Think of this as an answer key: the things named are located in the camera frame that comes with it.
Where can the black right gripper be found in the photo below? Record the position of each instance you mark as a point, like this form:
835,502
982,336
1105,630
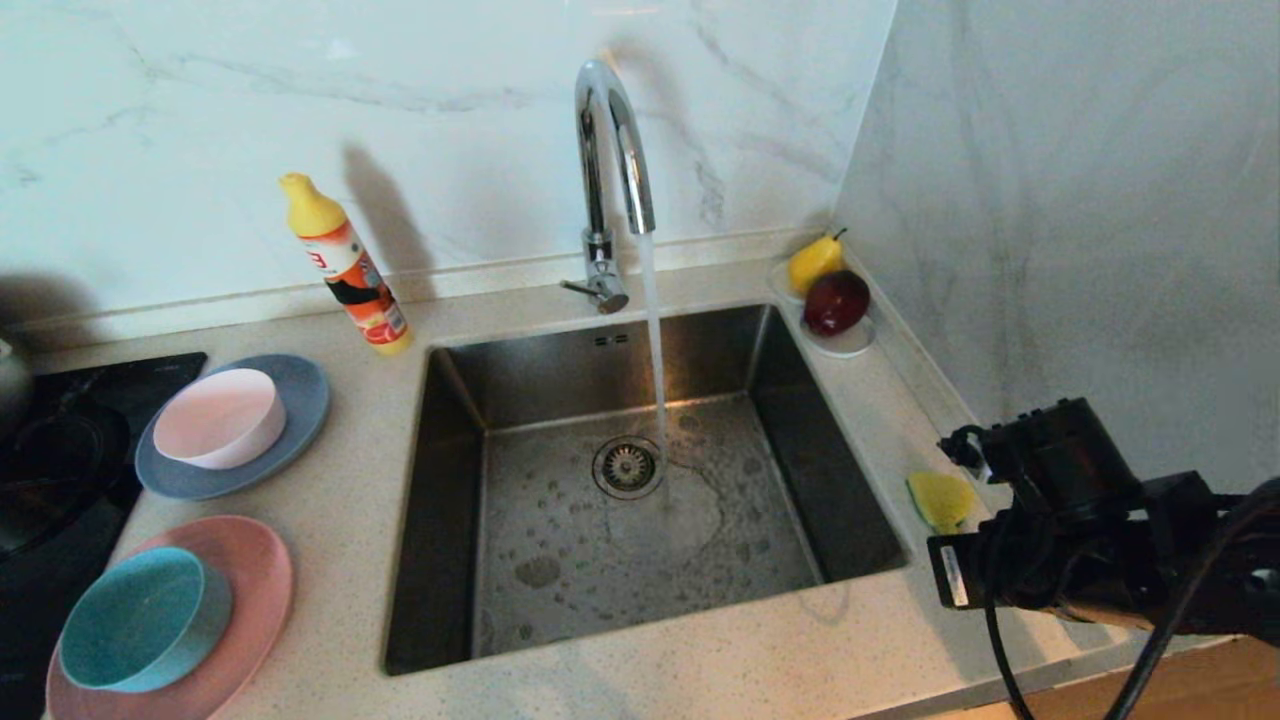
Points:
1060,575

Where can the yellow green sponge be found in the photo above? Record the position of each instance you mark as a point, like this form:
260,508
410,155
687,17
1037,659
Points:
938,497

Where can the chrome gooseneck faucet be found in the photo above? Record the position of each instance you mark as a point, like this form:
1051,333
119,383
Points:
598,150

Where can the orange dish soap bottle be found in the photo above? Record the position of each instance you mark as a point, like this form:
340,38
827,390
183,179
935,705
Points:
350,270

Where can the stainless steel sink basin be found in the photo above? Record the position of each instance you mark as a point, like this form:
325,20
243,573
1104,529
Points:
540,590

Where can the small white dish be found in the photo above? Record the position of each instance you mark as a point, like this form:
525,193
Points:
848,345

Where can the dark red apple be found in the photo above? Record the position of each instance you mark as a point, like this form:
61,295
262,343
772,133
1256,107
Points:
837,302

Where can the yellow pear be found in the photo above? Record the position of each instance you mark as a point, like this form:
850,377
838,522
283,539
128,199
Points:
812,262

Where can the round metal drain strainer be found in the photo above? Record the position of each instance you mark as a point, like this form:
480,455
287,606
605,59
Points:
625,467

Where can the blue grey plate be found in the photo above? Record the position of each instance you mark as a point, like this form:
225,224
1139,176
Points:
298,400

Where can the pink plate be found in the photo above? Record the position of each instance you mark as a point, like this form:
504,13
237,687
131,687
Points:
255,580

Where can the pale pink bowl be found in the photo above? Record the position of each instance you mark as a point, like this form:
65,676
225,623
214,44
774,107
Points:
218,415

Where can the teal bowl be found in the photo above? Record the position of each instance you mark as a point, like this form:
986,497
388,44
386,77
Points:
132,620

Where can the black induction cooktop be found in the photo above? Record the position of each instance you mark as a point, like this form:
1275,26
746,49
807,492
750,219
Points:
150,375

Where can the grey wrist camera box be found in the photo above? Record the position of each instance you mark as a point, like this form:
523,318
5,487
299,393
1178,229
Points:
975,455

